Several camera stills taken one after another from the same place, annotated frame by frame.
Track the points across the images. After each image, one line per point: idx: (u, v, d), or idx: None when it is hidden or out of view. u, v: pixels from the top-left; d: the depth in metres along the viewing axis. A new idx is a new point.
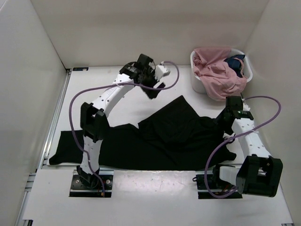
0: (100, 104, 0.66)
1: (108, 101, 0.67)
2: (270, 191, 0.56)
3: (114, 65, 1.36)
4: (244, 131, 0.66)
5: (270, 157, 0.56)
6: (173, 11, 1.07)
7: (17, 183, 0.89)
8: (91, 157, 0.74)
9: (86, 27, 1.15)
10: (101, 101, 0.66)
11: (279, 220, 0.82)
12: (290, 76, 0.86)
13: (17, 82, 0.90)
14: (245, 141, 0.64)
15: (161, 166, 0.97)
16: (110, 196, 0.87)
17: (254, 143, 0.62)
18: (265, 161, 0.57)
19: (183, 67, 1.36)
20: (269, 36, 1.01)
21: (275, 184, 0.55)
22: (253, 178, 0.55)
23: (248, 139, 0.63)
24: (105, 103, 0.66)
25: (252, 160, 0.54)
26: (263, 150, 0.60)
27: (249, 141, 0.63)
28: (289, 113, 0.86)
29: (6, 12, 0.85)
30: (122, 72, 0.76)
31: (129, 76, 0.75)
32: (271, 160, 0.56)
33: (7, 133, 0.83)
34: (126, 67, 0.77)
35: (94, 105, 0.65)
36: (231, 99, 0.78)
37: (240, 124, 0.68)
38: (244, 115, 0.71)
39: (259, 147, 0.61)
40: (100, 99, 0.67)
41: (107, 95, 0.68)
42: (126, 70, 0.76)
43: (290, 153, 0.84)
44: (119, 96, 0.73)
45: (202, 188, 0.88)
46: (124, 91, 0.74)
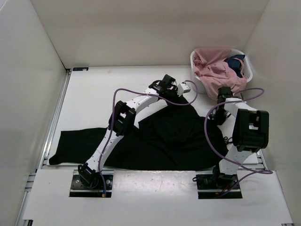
0: (132, 105, 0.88)
1: (138, 104, 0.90)
2: (263, 141, 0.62)
3: (114, 65, 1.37)
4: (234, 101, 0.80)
5: (258, 110, 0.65)
6: (173, 11, 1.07)
7: (17, 183, 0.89)
8: (106, 149, 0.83)
9: (86, 27, 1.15)
10: (133, 103, 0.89)
11: (279, 221, 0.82)
12: (290, 76, 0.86)
13: (17, 82, 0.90)
14: (235, 107, 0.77)
15: (160, 167, 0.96)
16: (110, 196, 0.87)
17: (243, 105, 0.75)
18: (254, 117, 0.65)
19: (183, 67, 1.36)
20: (269, 36, 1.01)
21: (265, 132, 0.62)
22: (244, 127, 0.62)
23: (238, 104, 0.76)
24: (136, 104, 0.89)
25: (242, 110, 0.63)
26: (250, 107, 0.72)
27: (238, 105, 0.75)
28: (289, 113, 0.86)
29: (6, 12, 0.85)
30: (150, 87, 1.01)
31: (156, 91, 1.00)
32: (259, 112, 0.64)
33: (7, 133, 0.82)
34: (154, 84, 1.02)
35: (127, 104, 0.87)
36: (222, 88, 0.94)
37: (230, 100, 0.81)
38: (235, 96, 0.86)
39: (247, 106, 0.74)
40: (133, 101, 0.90)
41: (139, 99, 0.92)
42: (154, 87, 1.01)
43: (290, 153, 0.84)
44: (146, 104, 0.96)
45: (203, 188, 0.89)
46: (150, 101, 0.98)
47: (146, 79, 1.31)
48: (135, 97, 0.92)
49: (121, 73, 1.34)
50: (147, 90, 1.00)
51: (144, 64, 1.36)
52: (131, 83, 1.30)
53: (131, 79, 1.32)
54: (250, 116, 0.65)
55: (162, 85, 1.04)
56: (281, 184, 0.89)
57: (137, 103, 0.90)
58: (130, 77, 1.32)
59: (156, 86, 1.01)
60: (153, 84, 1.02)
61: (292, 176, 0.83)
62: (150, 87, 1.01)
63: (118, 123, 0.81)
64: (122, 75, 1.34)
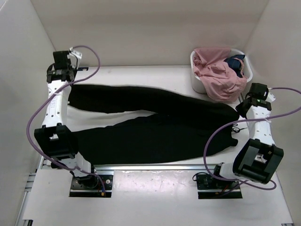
0: (53, 120, 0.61)
1: (59, 114, 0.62)
2: (262, 176, 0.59)
3: (114, 65, 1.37)
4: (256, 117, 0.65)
5: (273, 145, 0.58)
6: (173, 11, 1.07)
7: (17, 183, 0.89)
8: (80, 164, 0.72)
9: (86, 27, 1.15)
10: (51, 118, 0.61)
11: (279, 220, 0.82)
12: (290, 76, 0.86)
13: (17, 81, 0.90)
14: (253, 127, 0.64)
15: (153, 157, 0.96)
16: (110, 196, 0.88)
17: (262, 131, 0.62)
18: (266, 149, 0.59)
19: (183, 67, 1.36)
20: (269, 36, 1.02)
21: (269, 171, 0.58)
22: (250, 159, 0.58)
23: (257, 125, 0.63)
24: (58, 117, 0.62)
25: (253, 142, 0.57)
26: (268, 138, 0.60)
27: (256, 127, 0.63)
28: (289, 113, 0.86)
29: (6, 11, 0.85)
30: (50, 81, 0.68)
31: (62, 81, 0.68)
32: (273, 148, 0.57)
33: (7, 133, 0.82)
34: (52, 74, 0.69)
35: (47, 125, 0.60)
36: (257, 85, 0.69)
37: (254, 111, 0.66)
38: (263, 104, 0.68)
39: (265, 134, 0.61)
40: (49, 116, 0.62)
41: (52, 109, 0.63)
42: (54, 78, 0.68)
43: (290, 152, 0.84)
44: (65, 103, 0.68)
45: (202, 188, 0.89)
46: (65, 96, 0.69)
47: (146, 79, 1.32)
48: (47, 108, 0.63)
49: (121, 73, 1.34)
50: (49, 90, 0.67)
51: (143, 64, 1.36)
52: (130, 83, 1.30)
53: (131, 79, 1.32)
54: (263, 148, 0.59)
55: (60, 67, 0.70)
56: (281, 184, 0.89)
57: (57, 112, 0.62)
58: (130, 77, 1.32)
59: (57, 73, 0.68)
60: (51, 74, 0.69)
61: (292, 177, 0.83)
62: (50, 81, 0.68)
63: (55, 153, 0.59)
64: (122, 75, 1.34)
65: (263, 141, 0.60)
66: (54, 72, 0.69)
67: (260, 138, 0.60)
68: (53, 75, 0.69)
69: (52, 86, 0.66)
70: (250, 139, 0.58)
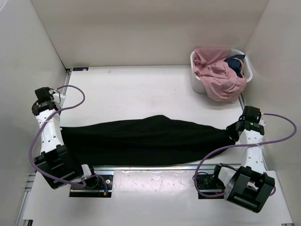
0: (50, 144, 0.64)
1: (54, 137, 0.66)
2: (253, 205, 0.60)
3: (114, 65, 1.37)
4: (249, 142, 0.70)
5: (264, 175, 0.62)
6: (173, 11, 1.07)
7: (17, 184, 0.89)
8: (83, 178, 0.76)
9: (86, 28, 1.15)
10: (48, 143, 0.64)
11: (279, 220, 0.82)
12: (290, 76, 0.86)
13: (17, 82, 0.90)
14: (246, 153, 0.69)
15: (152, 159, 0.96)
16: (110, 196, 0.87)
17: (253, 157, 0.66)
18: (257, 178, 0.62)
19: (183, 67, 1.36)
20: (269, 36, 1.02)
21: (261, 200, 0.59)
22: (242, 187, 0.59)
23: (249, 152, 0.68)
24: (54, 140, 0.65)
25: (244, 170, 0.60)
26: (259, 166, 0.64)
27: (249, 154, 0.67)
28: (289, 113, 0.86)
29: (6, 11, 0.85)
30: (37, 113, 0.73)
31: (49, 108, 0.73)
32: (264, 176, 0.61)
33: (7, 133, 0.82)
34: (38, 107, 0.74)
35: (45, 150, 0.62)
36: (250, 108, 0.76)
37: (247, 135, 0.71)
38: (256, 127, 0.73)
39: (257, 162, 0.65)
40: (46, 142, 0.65)
41: (48, 136, 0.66)
42: (40, 110, 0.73)
43: (290, 152, 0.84)
44: (58, 128, 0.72)
45: (202, 188, 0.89)
46: (57, 122, 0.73)
47: (146, 79, 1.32)
48: (42, 137, 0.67)
49: (121, 73, 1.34)
50: (38, 120, 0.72)
51: (143, 64, 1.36)
52: (130, 83, 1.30)
53: (131, 79, 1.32)
54: (253, 176, 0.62)
55: (44, 100, 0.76)
56: (281, 184, 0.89)
57: (52, 137, 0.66)
58: (130, 77, 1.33)
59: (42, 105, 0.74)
60: (36, 108, 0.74)
61: (292, 177, 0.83)
62: (37, 114, 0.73)
63: (62, 173, 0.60)
64: (122, 75, 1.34)
65: (256, 168, 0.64)
66: (39, 105, 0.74)
67: (252, 166, 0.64)
68: (39, 108, 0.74)
69: (42, 117, 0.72)
70: (242, 168, 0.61)
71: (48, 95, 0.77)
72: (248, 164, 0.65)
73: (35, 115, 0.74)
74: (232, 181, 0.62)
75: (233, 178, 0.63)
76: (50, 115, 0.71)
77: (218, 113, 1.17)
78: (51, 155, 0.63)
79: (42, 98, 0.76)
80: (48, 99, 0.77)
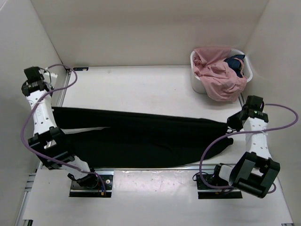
0: (43, 125, 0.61)
1: (47, 118, 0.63)
2: (258, 189, 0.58)
3: (114, 65, 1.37)
4: (253, 129, 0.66)
5: (269, 160, 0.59)
6: (173, 11, 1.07)
7: (17, 184, 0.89)
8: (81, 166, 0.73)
9: (86, 27, 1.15)
10: (41, 125, 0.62)
11: (279, 220, 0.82)
12: (290, 76, 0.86)
13: (17, 82, 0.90)
14: (250, 139, 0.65)
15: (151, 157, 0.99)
16: (110, 196, 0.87)
17: (258, 143, 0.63)
18: (263, 163, 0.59)
19: (183, 67, 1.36)
20: (269, 36, 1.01)
21: (265, 185, 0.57)
22: (246, 172, 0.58)
23: (253, 137, 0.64)
24: (47, 122, 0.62)
25: (249, 155, 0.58)
26: (264, 152, 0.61)
27: (253, 140, 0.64)
28: (289, 113, 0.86)
29: (6, 11, 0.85)
30: (28, 94, 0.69)
31: (40, 89, 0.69)
32: (269, 161, 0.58)
33: (7, 133, 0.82)
34: (28, 87, 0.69)
35: (39, 132, 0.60)
36: (253, 98, 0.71)
37: (251, 122, 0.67)
38: (260, 116, 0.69)
39: (262, 148, 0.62)
40: (39, 122, 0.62)
41: (41, 116, 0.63)
42: (31, 91, 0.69)
43: (290, 152, 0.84)
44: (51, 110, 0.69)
45: (203, 188, 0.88)
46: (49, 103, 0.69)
47: (146, 79, 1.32)
48: (35, 118, 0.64)
49: (121, 73, 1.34)
50: (30, 101, 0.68)
51: (143, 64, 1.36)
52: (130, 83, 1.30)
53: (131, 79, 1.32)
54: (259, 162, 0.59)
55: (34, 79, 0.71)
56: (281, 184, 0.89)
57: (45, 118, 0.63)
58: (130, 77, 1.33)
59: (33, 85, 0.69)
60: (27, 88, 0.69)
61: (291, 177, 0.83)
62: (28, 94, 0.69)
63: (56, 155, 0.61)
64: (122, 75, 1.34)
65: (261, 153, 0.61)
66: (29, 85, 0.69)
67: (256, 151, 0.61)
68: (30, 88, 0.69)
69: (33, 98, 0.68)
70: (247, 152, 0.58)
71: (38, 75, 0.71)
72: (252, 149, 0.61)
73: (26, 96, 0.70)
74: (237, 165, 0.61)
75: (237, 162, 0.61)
76: (41, 96, 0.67)
77: (218, 113, 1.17)
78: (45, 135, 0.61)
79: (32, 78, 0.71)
80: (38, 78, 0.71)
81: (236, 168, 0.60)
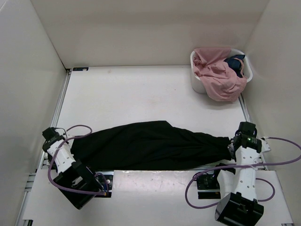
0: (66, 164, 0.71)
1: (67, 158, 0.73)
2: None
3: (114, 65, 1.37)
4: (243, 164, 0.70)
5: (253, 202, 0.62)
6: (173, 11, 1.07)
7: (17, 184, 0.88)
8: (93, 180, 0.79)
9: (86, 27, 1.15)
10: (63, 165, 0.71)
11: (279, 221, 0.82)
12: (290, 76, 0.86)
13: (16, 82, 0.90)
14: (239, 175, 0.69)
15: (156, 164, 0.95)
16: (110, 196, 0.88)
17: (245, 181, 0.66)
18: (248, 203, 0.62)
19: (183, 67, 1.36)
20: (270, 36, 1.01)
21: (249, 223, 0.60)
22: (231, 210, 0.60)
23: (241, 175, 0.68)
24: (68, 160, 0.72)
25: (233, 196, 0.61)
26: (250, 191, 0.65)
27: (241, 177, 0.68)
28: (289, 113, 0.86)
29: (6, 11, 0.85)
30: (48, 148, 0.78)
31: (59, 140, 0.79)
32: (254, 202, 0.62)
33: (7, 134, 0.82)
34: (47, 142, 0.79)
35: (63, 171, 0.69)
36: (245, 124, 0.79)
37: (242, 155, 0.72)
38: (253, 145, 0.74)
39: (248, 187, 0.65)
40: (61, 163, 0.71)
41: (62, 158, 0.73)
42: (51, 144, 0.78)
43: (290, 153, 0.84)
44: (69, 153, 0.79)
45: (203, 188, 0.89)
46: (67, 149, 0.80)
47: (146, 79, 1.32)
48: (57, 161, 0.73)
49: (121, 73, 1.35)
50: (50, 152, 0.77)
51: (143, 64, 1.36)
52: (130, 83, 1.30)
53: (131, 79, 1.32)
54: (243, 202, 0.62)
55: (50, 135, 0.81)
56: (281, 185, 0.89)
57: (66, 158, 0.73)
58: (130, 77, 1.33)
59: (51, 140, 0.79)
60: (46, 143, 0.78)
61: (291, 177, 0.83)
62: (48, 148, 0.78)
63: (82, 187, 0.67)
64: (122, 75, 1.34)
65: (247, 193, 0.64)
66: (48, 141, 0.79)
67: (242, 191, 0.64)
68: (49, 142, 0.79)
69: (53, 148, 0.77)
70: (232, 194, 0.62)
71: (53, 131, 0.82)
72: (239, 189, 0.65)
73: (46, 149, 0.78)
74: (223, 203, 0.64)
75: (224, 200, 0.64)
76: (59, 144, 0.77)
77: (218, 113, 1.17)
78: (68, 173, 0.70)
79: (50, 137, 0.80)
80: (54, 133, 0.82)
81: (222, 206, 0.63)
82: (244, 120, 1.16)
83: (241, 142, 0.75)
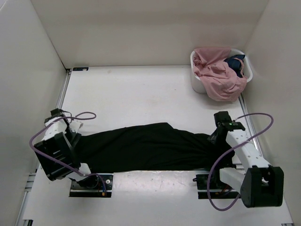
0: (50, 135, 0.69)
1: (55, 131, 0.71)
2: (275, 201, 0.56)
3: (114, 65, 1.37)
4: (240, 142, 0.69)
5: (270, 167, 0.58)
6: (173, 11, 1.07)
7: (17, 184, 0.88)
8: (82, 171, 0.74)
9: (86, 28, 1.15)
10: (49, 134, 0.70)
11: (279, 221, 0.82)
12: (290, 76, 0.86)
13: (16, 82, 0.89)
14: (242, 153, 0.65)
15: (157, 167, 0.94)
16: (110, 196, 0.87)
17: (252, 155, 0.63)
18: (265, 172, 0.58)
19: (183, 67, 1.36)
20: (270, 36, 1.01)
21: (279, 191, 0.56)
22: (258, 189, 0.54)
23: (244, 151, 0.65)
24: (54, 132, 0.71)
25: (254, 170, 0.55)
26: (261, 161, 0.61)
27: (246, 152, 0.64)
28: (289, 113, 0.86)
29: (7, 11, 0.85)
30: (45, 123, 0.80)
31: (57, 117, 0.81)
32: (271, 168, 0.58)
33: (7, 134, 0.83)
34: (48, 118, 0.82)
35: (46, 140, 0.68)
36: (220, 114, 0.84)
37: (234, 135, 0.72)
38: (237, 125, 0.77)
39: (257, 157, 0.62)
40: (49, 133, 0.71)
41: (51, 130, 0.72)
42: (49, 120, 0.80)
43: (290, 153, 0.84)
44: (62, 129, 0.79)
45: (203, 188, 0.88)
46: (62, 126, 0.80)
47: (146, 79, 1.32)
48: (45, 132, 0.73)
49: (121, 73, 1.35)
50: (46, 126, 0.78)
51: (143, 64, 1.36)
52: (130, 83, 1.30)
53: (131, 79, 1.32)
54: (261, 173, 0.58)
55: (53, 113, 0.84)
56: None
57: (54, 130, 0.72)
58: (130, 77, 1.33)
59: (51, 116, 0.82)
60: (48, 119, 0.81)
61: (291, 177, 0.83)
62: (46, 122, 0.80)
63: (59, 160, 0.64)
64: (122, 75, 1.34)
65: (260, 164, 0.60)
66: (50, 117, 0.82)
67: (256, 164, 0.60)
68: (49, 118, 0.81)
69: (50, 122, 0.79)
70: (249, 170, 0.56)
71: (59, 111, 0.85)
72: (251, 163, 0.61)
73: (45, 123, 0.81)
74: (246, 186, 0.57)
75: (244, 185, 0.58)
76: (54, 119, 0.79)
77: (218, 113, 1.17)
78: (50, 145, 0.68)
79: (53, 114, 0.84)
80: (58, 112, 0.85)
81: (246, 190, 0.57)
82: (244, 120, 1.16)
83: (224, 127, 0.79)
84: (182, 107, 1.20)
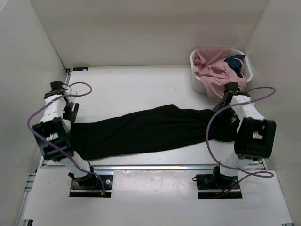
0: (48, 117, 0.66)
1: (54, 113, 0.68)
2: (265, 152, 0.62)
3: (114, 65, 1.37)
4: (241, 102, 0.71)
5: (265, 120, 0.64)
6: (172, 11, 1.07)
7: (17, 184, 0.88)
8: (79, 164, 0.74)
9: (86, 28, 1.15)
10: (47, 116, 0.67)
11: (279, 220, 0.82)
12: (290, 76, 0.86)
13: (16, 82, 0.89)
14: (242, 110, 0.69)
15: (154, 150, 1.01)
16: (110, 196, 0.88)
17: (250, 110, 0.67)
18: (260, 125, 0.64)
19: (183, 67, 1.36)
20: (269, 36, 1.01)
21: (268, 142, 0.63)
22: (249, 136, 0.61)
23: (244, 108, 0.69)
24: (53, 114, 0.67)
25: (248, 119, 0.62)
26: (258, 115, 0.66)
27: (245, 109, 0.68)
28: (289, 113, 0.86)
29: (7, 11, 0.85)
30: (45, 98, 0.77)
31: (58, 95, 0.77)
32: (265, 121, 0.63)
33: (7, 134, 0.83)
34: (48, 93, 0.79)
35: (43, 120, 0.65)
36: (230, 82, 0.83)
37: (238, 98, 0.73)
38: (242, 93, 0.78)
39: (255, 112, 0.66)
40: (47, 114, 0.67)
41: (50, 110, 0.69)
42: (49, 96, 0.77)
43: (290, 152, 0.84)
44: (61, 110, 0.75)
45: (203, 188, 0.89)
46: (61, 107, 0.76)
47: (146, 79, 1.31)
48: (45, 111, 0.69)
49: (120, 73, 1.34)
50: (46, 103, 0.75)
51: (143, 64, 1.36)
52: (130, 83, 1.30)
53: (131, 79, 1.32)
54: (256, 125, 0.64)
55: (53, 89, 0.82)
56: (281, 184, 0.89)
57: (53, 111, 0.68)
58: (130, 77, 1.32)
59: (52, 92, 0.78)
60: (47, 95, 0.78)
61: (291, 177, 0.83)
62: (46, 98, 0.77)
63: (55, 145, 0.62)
64: (122, 75, 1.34)
65: (256, 117, 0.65)
66: (49, 92, 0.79)
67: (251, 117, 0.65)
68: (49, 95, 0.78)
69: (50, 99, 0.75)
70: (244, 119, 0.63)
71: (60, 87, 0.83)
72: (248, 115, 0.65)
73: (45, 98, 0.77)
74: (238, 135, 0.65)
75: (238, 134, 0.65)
76: (54, 97, 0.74)
77: None
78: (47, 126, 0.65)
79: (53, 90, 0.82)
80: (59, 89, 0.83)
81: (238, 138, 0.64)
82: None
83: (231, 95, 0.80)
84: (182, 107, 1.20)
